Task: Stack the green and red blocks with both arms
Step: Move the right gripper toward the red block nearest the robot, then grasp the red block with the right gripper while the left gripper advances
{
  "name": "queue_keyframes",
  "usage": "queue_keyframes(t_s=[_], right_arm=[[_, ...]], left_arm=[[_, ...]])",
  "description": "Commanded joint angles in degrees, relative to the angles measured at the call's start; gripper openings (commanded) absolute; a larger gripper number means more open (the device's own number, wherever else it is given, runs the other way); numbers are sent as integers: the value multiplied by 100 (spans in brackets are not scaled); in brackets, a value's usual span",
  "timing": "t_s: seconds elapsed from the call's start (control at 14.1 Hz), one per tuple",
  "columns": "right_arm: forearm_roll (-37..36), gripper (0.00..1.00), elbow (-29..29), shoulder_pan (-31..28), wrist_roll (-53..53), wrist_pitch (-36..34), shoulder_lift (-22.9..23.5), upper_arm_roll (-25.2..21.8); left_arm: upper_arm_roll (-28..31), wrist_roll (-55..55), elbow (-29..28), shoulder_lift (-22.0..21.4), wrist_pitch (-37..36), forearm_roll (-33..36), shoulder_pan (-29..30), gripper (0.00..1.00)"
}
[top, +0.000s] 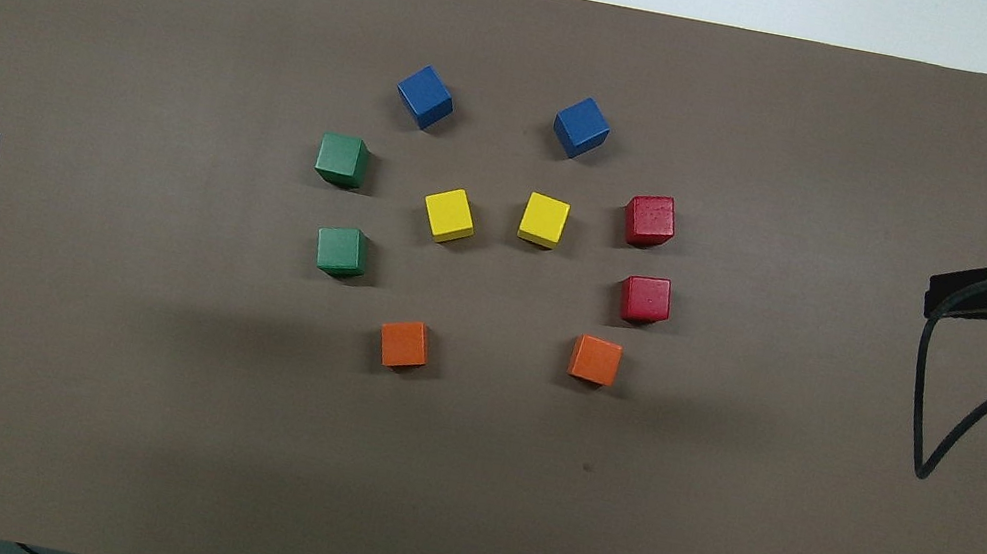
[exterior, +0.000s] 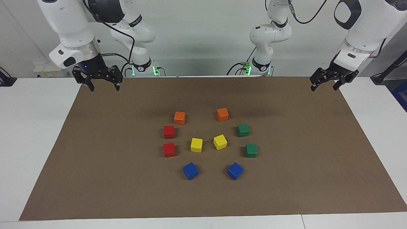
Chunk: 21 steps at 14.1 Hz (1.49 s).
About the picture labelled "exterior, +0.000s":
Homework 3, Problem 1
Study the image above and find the green wooden cube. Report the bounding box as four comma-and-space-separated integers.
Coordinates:
237, 123, 250, 138
245, 143, 258, 158

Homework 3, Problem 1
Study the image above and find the white power strip box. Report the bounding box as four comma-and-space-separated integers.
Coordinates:
33, 62, 69, 78

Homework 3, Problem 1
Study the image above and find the black stand pole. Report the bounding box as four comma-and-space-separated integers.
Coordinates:
370, 50, 407, 85

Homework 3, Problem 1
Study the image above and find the blue crate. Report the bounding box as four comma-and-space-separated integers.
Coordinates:
390, 79, 407, 112

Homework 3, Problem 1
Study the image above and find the black clamp device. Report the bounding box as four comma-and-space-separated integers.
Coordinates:
0, 67, 17, 87

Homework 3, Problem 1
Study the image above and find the yellow wooden cube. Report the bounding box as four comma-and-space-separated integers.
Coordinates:
213, 134, 228, 150
190, 138, 203, 153

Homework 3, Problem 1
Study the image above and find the brown table mat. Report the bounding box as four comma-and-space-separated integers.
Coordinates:
19, 76, 407, 221

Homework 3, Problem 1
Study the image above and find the blue wooden cube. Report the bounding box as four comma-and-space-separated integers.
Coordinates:
227, 162, 244, 181
183, 162, 199, 181

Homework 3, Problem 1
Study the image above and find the black base cable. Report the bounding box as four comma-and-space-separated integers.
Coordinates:
121, 62, 135, 77
226, 47, 257, 76

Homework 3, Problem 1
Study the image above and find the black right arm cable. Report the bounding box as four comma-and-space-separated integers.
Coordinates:
83, 0, 135, 75

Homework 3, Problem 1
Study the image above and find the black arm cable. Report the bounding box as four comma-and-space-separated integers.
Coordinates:
83, 0, 135, 75
288, 0, 387, 58

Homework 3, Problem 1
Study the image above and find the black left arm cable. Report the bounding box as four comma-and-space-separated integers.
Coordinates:
288, 0, 387, 58

